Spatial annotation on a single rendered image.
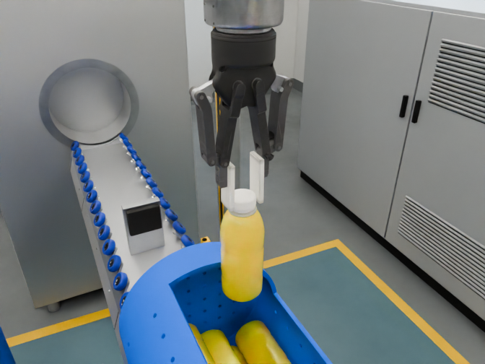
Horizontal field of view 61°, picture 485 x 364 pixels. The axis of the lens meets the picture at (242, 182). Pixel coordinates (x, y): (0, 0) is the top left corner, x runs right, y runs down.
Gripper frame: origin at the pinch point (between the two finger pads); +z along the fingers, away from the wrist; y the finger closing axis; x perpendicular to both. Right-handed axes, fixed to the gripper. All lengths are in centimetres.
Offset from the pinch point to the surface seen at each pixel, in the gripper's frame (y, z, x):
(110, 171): 5, 48, -104
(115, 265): 15, 43, -42
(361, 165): -152, 94, -130
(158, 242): 2, 45, -50
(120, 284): 15, 43, -35
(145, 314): 15.4, 20.6, -2.2
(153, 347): 15.9, 21.1, 3.7
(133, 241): 8, 43, -50
